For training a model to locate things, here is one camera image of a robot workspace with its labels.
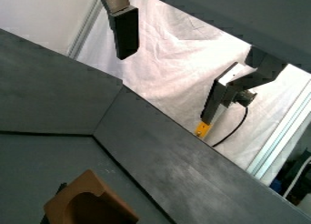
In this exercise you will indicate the white backdrop cloth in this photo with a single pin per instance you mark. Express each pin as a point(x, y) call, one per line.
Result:
point(183, 54)

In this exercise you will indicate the black camera on bracket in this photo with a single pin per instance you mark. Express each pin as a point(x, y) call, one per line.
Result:
point(244, 97)

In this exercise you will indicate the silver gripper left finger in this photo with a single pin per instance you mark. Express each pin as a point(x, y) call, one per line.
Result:
point(123, 16)

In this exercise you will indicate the aluminium frame profile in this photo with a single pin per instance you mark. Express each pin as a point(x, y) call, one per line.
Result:
point(280, 144)

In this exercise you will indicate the brown arch block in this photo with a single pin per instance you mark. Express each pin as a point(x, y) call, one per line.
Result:
point(88, 202)

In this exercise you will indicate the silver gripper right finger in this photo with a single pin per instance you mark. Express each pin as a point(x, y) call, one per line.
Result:
point(259, 70)

